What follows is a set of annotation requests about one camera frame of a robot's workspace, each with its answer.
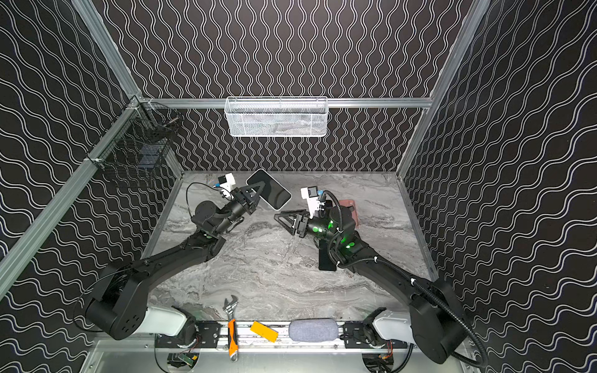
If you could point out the pink phone case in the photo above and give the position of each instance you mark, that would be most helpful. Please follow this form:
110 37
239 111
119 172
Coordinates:
352 207

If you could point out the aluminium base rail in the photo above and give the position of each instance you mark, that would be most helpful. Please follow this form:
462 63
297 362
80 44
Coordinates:
355 335

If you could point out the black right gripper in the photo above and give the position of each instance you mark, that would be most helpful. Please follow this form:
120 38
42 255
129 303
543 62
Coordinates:
301 224

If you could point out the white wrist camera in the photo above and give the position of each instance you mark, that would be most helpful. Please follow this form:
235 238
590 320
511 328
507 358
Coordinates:
313 197
226 182

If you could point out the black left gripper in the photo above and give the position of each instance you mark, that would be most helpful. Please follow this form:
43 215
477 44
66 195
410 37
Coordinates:
240 200

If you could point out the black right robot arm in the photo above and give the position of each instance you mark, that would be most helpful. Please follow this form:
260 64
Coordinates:
437 321

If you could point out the grey fabric pouch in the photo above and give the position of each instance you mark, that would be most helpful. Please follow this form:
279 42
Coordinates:
313 330

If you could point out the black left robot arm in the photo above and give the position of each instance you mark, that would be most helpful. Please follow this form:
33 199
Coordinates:
118 303

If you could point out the black wire basket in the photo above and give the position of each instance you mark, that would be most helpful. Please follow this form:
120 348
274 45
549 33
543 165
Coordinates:
137 158

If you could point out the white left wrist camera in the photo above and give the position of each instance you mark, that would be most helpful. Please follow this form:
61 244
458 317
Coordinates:
226 182

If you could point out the black phone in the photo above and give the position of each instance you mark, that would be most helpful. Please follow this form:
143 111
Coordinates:
269 189
325 262

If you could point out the orange handled adjustable wrench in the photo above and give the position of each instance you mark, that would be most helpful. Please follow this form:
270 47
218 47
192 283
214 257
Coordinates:
233 345

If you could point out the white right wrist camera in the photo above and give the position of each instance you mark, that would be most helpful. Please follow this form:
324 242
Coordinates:
313 197

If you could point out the white mesh basket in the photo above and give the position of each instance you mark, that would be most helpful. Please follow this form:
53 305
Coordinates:
277 116

